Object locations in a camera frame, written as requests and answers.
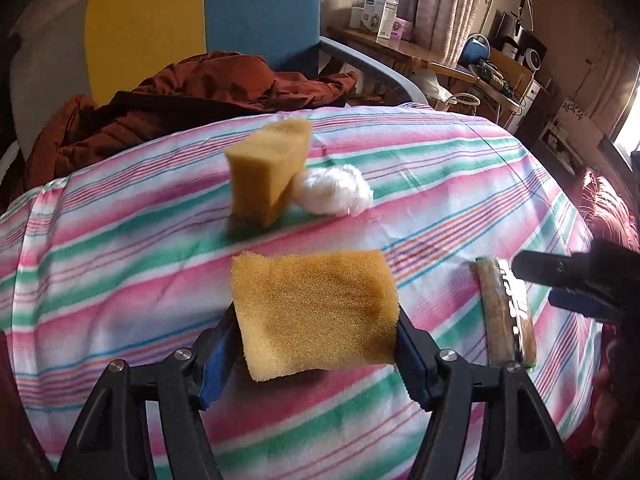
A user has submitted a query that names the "grey yellow blue armchair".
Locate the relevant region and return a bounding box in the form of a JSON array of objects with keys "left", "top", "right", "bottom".
[{"left": 9, "top": 0, "right": 425, "bottom": 155}]

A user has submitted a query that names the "dark red jacket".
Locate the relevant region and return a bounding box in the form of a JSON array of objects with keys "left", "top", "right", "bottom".
[{"left": 12, "top": 51, "right": 358, "bottom": 197}]

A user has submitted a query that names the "white product box on desk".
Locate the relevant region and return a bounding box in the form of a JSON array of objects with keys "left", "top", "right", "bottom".
[{"left": 361, "top": 0, "right": 398, "bottom": 40}]

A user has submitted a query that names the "white plastic bag ball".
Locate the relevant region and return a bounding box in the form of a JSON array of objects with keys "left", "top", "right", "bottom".
[{"left": 292, "top": 165, "right": 374, "bottom": 217}]

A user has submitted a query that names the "yellow sponge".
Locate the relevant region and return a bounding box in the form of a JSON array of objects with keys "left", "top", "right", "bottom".
[
  {"left": 224, "top": 118, "right": 312, "bottom": 228},
  {"left": 231, "top": 250, "right": 399, "bottom": 382}
]

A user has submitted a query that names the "striped pink green bedspread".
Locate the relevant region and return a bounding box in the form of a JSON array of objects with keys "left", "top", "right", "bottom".
[{"left": 1, "top": 106, "right": 601, "bottom": 479}]

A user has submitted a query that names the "pink window curtain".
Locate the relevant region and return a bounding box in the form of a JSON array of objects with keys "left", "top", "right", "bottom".
[{"left": 412, "top": 0, "right": 480, "bottom": 65}]

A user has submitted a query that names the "wooden desk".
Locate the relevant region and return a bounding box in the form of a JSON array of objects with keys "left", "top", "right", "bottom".
[{"left": 328, "top": 26, "right": 478, "bottom": 84}]

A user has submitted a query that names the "person right hand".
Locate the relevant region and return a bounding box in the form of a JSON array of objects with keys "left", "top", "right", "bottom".
[{"left": 591, "top": 364, "right": 620, "bottom": 450}]

